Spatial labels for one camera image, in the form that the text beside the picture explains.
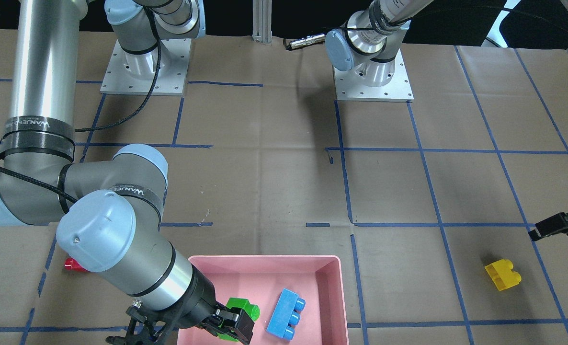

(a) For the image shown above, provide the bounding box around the red toy block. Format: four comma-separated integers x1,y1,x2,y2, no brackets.
64,257,89,273

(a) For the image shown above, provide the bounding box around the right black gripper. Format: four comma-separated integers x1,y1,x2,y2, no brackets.
106,276,252,345

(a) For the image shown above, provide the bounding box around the green toy block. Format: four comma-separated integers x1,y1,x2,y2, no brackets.
217,297,260,342

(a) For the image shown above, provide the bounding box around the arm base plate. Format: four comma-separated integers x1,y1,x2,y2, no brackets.
101,39,192,96
333,50,415,103

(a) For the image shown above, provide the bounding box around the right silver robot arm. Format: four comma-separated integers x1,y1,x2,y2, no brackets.
0,0,255,345

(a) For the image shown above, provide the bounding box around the aluminium frame post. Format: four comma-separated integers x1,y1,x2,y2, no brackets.
251,0,273,45

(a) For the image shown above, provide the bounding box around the pink plastic box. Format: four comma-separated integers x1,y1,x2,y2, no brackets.
190,255,348,345

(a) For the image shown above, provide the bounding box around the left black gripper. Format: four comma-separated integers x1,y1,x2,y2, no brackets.
529,212,568,241

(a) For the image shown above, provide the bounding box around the blue toy block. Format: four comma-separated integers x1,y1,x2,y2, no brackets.
266,288,306,341

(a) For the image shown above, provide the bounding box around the yellow toy block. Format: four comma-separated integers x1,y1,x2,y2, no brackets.
485,258,522,292

